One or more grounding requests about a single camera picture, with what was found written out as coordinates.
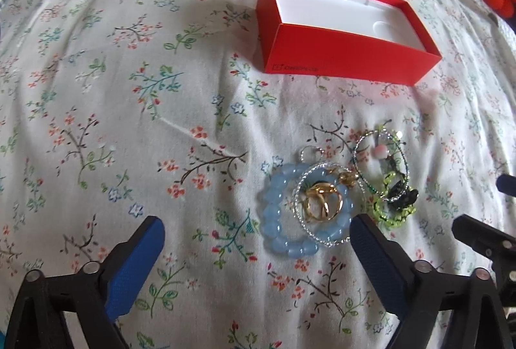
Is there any neon green black cord bracelet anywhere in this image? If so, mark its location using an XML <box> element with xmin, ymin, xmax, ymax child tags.
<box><xmin>371</xmin><ymin>170</ymin><xmax>418</xmax><ymax>229</ymax></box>

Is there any green seed bead bracelet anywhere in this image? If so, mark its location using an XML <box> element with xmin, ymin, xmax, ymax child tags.
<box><xmin>351</xmin><ymin>124</ymin><xmax>410</xmax><ymax>196</ymax></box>

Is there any clear crystal bead bracelet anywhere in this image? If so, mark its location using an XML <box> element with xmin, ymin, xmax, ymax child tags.
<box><xmin>292</xmin><ymin>161</ymin><xmax>356</xmax><ymax>248</ymax></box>

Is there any gold earring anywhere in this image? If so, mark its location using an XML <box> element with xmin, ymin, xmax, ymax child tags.
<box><xmin>338</xmin><ymin>171</ymin><xmax>360</xmax><ymax>187</ymax></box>

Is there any large gold bangle cluster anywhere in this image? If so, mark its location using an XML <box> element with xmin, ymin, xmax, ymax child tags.
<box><xmin>302</xmin><ymin>181</ymin><xmax>346</xmax><ymax>223</ymax></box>

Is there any light blue bead bracelet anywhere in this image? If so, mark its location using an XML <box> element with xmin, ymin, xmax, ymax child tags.
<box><xmin>261</xmin><ymin>163</ymin><xmax>356</xmax><ymax>260</ymax></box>

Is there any small pearl ring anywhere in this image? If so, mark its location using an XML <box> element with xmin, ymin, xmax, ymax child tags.
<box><xmin>298</xmin><ymin>145</ymin><xmax>326</xmax><ymax>165</ymax></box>

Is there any red cardboard phone box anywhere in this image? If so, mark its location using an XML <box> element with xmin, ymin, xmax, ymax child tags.
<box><xmin>256</xmin><ymin>0</ymin><xmax>442</xmax><ymax>86</ymax></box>

